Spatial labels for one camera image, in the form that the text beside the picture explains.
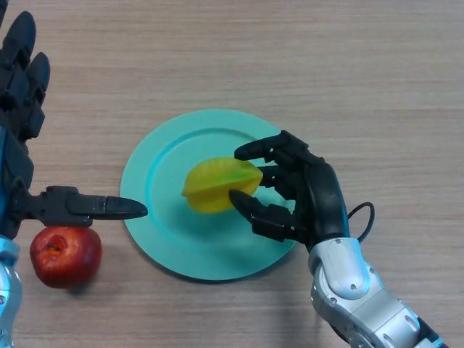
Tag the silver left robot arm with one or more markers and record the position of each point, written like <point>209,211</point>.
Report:
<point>9,290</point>

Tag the green round plate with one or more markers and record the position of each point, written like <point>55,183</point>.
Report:
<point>170,224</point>

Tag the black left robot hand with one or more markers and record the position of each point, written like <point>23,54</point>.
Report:
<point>14,174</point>

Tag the red apple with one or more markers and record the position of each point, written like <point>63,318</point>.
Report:
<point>69,257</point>

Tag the yellow starfruit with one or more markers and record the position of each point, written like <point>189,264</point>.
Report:
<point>217,185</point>

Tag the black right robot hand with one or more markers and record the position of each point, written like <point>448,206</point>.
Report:
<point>322,195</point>

